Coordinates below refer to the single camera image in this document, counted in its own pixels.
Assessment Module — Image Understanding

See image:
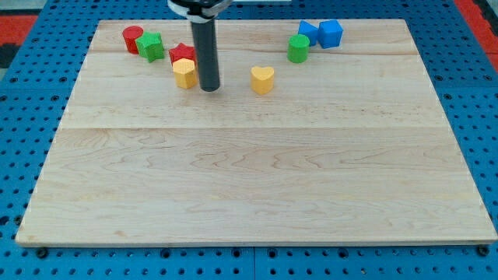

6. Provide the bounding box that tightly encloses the green star block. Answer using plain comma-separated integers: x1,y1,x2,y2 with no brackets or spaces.
135,32,165,63

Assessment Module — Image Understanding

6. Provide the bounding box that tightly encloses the blue cube block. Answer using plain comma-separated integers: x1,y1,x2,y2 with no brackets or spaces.
317,19,343,49

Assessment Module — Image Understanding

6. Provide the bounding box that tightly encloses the light wooden board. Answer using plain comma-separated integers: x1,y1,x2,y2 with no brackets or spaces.
16,19,497,247

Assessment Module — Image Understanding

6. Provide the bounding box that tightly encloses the red star block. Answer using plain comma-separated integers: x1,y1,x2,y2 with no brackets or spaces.
168,43,197,65

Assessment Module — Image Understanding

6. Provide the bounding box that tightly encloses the blue triangle block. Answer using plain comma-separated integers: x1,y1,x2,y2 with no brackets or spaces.
298,20,318,47

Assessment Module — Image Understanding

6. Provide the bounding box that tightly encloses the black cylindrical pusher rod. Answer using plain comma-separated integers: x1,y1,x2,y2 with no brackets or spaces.
191,19,220,92

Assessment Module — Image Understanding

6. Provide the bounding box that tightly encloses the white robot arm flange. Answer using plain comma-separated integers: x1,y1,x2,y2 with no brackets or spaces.
167,0,233,23

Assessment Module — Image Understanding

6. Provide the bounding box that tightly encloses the red cylinder block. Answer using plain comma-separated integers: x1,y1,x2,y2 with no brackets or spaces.
122,26,144,54

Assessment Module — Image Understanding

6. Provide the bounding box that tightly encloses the yellow heart block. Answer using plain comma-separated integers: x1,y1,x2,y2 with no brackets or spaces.
251,66,275,95

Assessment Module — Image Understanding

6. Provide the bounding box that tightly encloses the yellow hexagon block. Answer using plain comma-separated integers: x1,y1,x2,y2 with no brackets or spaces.
172,58,198,89

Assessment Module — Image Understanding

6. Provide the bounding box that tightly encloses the green cylinder block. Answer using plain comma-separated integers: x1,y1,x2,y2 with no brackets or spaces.
287,34,310,63

